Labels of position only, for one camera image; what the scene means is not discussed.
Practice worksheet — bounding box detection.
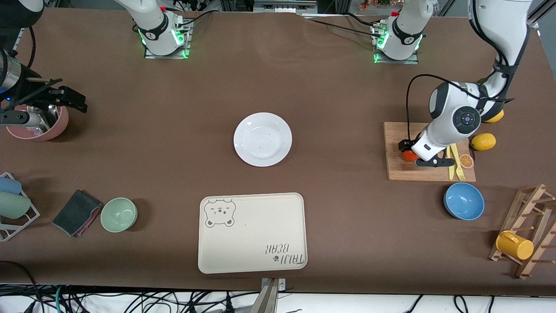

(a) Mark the yellow plastic knife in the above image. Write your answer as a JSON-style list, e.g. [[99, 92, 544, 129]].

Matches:
[[443, 146, 455, 180]]

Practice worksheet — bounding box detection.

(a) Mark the metal table edge bracket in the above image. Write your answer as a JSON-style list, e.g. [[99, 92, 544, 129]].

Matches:
[[250, 278, 286, 313]]

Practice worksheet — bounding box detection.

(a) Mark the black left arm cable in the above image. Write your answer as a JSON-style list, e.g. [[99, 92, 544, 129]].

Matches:
[[406, 73, 517, 144]]

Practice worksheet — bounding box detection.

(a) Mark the pale green cup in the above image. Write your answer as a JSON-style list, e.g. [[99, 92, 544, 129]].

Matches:
[[0, 191, 32, 219]]

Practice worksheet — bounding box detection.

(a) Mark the white wire cup rack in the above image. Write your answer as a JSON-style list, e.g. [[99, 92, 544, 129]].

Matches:
[[0, 172, 40, 242]]

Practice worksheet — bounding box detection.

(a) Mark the white round plate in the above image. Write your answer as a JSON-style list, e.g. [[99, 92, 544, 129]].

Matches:
[[233, 112, 293, 167]]

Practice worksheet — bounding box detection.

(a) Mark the black base cable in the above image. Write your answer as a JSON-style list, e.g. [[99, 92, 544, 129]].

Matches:
[[304, 17, 379, 39], [176, 10, 214, 27], [347, 12, 384, 28]]

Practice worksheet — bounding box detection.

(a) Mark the aluminium frame bar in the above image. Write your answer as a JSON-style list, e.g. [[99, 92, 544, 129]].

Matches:
[[253, 0, 318, 13]]

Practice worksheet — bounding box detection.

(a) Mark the metal scoop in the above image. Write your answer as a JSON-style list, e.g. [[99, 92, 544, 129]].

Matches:
[[30, 105, 59, 133]]

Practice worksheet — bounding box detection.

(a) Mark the blue bowl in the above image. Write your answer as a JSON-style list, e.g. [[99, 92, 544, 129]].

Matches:
[[443, 182, 485, 221]]

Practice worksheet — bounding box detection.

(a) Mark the wooden cutting board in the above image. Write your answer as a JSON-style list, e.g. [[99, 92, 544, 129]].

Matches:
[[383, 122, 477, 182]]

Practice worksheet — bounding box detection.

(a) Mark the pale green bowl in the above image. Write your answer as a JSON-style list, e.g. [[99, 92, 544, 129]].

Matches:
[[100, 197, 138, 233]]

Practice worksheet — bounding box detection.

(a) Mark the wooden drying rack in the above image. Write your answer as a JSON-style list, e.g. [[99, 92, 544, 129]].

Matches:
[[488, 183, 556, 280]]

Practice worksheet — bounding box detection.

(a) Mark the cream bear print tray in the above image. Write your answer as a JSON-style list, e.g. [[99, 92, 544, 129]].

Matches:
[[198, 193, 308, 274]]

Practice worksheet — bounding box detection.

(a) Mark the yellow plastic mug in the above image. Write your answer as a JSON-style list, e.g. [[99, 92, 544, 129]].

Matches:
[[496, 230, 534, 260]]

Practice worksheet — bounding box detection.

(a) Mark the yellow plastic fork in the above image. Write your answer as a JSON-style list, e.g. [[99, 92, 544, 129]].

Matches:
[[450, 143, 466, 182]]

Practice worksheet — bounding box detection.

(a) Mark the pale blue cup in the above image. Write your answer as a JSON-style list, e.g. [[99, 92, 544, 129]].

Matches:
[[0, 177, 22, 195]]

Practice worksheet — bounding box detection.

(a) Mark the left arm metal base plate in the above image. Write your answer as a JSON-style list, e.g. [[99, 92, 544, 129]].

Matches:
[[373, 24, 420, 65]]

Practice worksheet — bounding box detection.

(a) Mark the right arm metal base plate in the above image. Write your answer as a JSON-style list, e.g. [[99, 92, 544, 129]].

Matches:
[[144, 20, 192, 60]]

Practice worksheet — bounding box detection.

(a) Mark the pink bowl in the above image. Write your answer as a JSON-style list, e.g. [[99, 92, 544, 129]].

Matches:
[[7, 104, 69, 141]]

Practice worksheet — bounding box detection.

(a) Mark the dark grey folded cloth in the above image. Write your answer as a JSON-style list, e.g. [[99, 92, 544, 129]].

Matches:
[[52, 189, 103, 238]]

